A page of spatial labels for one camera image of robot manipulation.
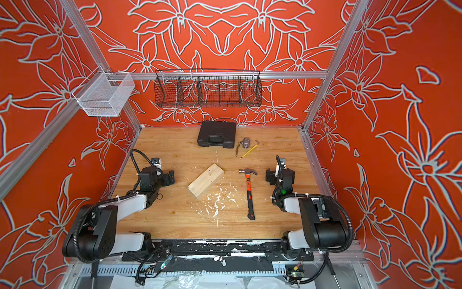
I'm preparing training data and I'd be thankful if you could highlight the light wooden block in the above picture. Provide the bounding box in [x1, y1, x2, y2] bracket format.
[188, 164, 225, 199]

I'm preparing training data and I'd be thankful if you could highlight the orange black claw hammer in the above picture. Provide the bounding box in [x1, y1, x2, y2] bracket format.
[238, 169, 257, 220]

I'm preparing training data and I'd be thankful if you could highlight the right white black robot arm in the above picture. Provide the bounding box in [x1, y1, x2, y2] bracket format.
[265, 156, 353, 253]

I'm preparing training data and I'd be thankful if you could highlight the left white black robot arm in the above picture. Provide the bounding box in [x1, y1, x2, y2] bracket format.
[62, 149, 176, 264]

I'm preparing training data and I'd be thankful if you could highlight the yellow hex key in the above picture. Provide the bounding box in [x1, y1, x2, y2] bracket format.
[239, 140, 260, 160]

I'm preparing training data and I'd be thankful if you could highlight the steel ball valve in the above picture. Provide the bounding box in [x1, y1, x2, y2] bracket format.
[235, 137, 250, 157]

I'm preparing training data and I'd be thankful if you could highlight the black plastic tool case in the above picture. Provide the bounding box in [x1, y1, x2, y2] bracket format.
[197, 120, 237, 149]

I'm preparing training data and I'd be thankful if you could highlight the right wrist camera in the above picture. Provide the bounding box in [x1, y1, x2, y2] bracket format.
[277, 157, 286, 171]

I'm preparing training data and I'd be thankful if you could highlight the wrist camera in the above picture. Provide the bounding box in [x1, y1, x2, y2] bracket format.
[151, 158, 161, 168]
[277, 157, 286, 171]

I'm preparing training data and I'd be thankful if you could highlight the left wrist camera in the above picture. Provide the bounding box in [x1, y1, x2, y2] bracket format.
[151, 158, 161, 168]

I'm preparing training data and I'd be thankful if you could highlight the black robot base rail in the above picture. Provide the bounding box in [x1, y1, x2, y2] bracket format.
[129, 239, 315, 261]

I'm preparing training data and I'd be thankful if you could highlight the black wire wall basket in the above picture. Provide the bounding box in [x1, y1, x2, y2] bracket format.
[154, 70, 263, 108]

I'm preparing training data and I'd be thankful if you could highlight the black handled screwdriver right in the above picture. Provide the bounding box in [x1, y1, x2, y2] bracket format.
[326, 258, 340, 289]

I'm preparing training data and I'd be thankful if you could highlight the black handled screwdriver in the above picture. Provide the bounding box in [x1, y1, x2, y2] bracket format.
[90, 260, 99, 279]
[326, 258, 340, 289]

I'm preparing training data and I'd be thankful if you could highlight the white mesh wall basket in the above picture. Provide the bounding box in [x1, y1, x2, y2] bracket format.
[73, 73, 135, 117]

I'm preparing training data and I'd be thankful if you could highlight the black handled screwdriver left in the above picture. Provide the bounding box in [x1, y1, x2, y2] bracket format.
[90, 260, 99, 279]

